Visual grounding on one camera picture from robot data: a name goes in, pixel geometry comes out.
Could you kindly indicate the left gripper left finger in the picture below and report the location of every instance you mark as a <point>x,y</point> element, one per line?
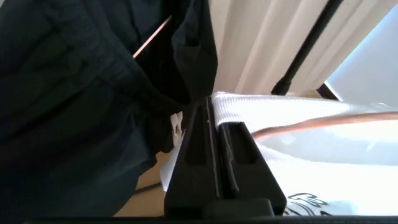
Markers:
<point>186,180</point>

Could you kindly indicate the black shorts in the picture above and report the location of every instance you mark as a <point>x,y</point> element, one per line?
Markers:
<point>62,109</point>

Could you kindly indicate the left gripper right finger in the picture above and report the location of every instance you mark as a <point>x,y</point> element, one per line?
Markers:
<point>248,180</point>

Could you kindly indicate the white printed t-shirt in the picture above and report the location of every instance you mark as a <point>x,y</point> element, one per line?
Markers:
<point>311,180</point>

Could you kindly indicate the black clothes rack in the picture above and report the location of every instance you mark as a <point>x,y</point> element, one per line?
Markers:
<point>306,46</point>

